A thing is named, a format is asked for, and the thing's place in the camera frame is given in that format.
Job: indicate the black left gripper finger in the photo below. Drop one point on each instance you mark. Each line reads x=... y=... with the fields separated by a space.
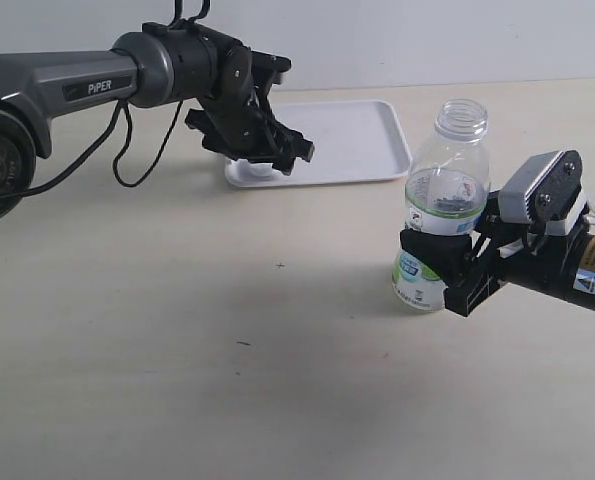
x=218 y=146
x=283 y=160

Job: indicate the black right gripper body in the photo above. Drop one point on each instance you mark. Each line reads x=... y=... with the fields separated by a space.
x=476 y=271

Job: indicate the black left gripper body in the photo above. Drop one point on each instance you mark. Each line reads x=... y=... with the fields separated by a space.
x=237 y=109

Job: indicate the white bottle cap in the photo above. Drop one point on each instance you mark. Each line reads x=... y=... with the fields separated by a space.
x=254 y=171

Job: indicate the clear plastic drink bottle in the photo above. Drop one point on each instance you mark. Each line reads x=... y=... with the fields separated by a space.
x=445 y=192

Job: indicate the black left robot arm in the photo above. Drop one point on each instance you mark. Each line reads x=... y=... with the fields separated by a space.
x=156 y=66

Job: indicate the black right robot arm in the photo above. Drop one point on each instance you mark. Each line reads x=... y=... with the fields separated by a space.
x=562 y=267

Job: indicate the white plastic tray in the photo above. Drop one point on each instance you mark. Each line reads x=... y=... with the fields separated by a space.
x=356 y=141

